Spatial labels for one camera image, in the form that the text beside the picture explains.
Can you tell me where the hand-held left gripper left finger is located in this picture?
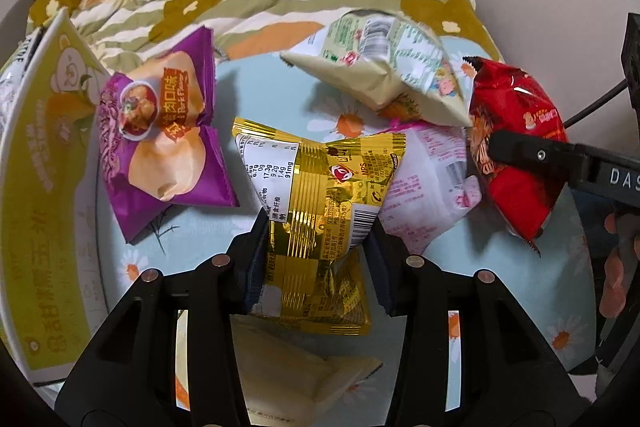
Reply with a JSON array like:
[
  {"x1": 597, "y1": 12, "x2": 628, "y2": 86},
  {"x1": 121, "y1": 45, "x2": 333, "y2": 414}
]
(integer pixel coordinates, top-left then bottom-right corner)
[{"x1": 54, "y1": 207, "x2": 271, "y2": 427}]

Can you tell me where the person's right hand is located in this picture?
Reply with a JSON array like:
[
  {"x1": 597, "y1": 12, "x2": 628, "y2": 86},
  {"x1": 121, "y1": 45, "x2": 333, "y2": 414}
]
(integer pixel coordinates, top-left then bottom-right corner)
[{"x1": 600, "y1": 211, "x2": 640, "y2": 320}]

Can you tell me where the pale yellow snack packet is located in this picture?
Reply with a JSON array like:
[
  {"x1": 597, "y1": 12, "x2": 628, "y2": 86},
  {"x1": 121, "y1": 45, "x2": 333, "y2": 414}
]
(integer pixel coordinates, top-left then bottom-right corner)
[{"x1": 232, "y1": 314, "x2": 383, "y2": 415}]

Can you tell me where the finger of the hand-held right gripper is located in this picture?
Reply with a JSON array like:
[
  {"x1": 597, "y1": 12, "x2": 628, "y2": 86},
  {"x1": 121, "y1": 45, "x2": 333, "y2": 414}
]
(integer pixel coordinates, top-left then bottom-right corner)
[{"x1": 487, "y1": 129, "x2": 590, "y2": 192}]

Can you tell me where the pale pink snack packet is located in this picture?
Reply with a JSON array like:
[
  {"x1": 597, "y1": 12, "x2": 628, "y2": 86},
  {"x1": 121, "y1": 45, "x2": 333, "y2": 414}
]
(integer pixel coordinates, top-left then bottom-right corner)
[{"x1": 377, "y1": 119, "x2": 483, "y2": 255}]

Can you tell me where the purple chip packet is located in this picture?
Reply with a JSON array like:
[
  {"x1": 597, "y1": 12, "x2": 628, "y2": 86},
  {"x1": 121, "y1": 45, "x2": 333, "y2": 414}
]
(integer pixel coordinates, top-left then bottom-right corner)
[{"x1": 97, "y1": 26, "x2": 241, "y2": 244}]

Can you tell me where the cream green snack packet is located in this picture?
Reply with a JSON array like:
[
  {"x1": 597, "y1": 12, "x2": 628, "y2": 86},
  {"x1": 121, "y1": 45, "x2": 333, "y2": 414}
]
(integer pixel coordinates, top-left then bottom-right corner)
[{"x1": 280, "y1": 9, "x2": 475, "y2": 128}]

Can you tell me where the yellow-green cardboard box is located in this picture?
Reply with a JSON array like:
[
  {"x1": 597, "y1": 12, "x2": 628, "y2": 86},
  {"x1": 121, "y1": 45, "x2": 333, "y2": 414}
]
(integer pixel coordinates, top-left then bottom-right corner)
[{"x1": 0, "y1": 7, "x2": 138, "y2": 388}]

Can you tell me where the black cable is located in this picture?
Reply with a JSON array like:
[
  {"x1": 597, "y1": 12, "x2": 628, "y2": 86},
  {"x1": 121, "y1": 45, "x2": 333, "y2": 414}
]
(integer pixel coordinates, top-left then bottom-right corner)
[{"x1": 564, "y1": 79, "x2": 632, "y2": 128}]

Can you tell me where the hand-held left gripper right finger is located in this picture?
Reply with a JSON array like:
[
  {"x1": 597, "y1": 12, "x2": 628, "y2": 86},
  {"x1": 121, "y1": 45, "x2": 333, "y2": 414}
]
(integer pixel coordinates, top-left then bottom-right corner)
[{"x1": 365, "y1": 227, "x2": 591, "y2": 427}]

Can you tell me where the red snack packet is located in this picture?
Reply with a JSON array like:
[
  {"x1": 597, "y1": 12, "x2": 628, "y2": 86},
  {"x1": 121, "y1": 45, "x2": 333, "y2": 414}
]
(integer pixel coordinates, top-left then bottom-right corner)
[{"x1": 465, "y1": 56, "x2": 571, "y2": 258}]

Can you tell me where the gold snack packet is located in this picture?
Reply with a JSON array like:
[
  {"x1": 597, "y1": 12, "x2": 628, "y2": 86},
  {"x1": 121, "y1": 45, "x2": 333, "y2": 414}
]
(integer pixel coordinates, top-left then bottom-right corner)
[{"x1": 232, "y1": 117, "x2": 407, "y2": 338}]

